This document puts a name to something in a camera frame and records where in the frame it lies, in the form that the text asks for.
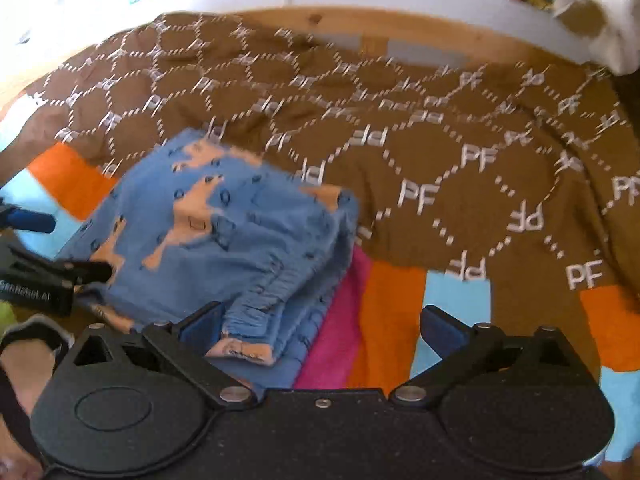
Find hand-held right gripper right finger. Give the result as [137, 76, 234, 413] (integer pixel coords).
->
[390, 306, 591, 409]

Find brown multicoloured printed blanket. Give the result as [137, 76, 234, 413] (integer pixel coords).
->
[0, 10, 640, 463]

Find wooden bed frame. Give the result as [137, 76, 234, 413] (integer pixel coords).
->
[0, 6, 603, 113]

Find grey wristband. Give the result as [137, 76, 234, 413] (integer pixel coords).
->
[0, 312, 75, 363]

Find person's left forearm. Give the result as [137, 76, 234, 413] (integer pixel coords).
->
[0, 340, 63, 480]

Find cream hanging garment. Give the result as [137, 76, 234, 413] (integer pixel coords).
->
[551, 0, 640, 77]

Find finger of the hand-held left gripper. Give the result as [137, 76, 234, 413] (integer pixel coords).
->
[14, 254, 114, 291]
[0, 204, 57, 235]

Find blue pants with orange print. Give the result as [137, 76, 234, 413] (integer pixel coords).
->
[57, 127, 362, 396]

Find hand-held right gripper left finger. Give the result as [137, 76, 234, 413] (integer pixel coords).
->
[55, 301, 256, 409]

